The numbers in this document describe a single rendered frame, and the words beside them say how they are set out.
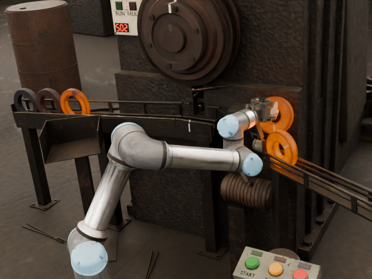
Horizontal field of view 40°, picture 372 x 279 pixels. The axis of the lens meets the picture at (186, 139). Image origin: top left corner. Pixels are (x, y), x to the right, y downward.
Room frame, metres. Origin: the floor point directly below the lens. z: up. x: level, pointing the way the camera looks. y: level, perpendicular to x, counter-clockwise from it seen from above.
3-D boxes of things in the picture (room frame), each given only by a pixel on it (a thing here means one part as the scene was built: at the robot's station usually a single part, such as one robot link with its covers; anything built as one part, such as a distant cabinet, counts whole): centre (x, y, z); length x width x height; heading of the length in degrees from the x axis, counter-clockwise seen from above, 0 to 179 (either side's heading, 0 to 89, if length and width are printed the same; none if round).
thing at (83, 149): (2.23, 0.53, 0.36); 0.26 x 0.20 x 0.72; 93
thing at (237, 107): (2.10, -0.25, 0.68); 0.11 x 0.08 x 0.24; 148
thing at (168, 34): (2.12, 0.01, 1.11); 0.28 x 0.06 x 0.28; 58
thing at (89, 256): (1.42, 0.35, 0.53); 0.13 x 0.12 x 0.14; 17
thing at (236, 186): (1.92, -0.25, 0.27); 0.22 x 0.13 x 0.53; 58
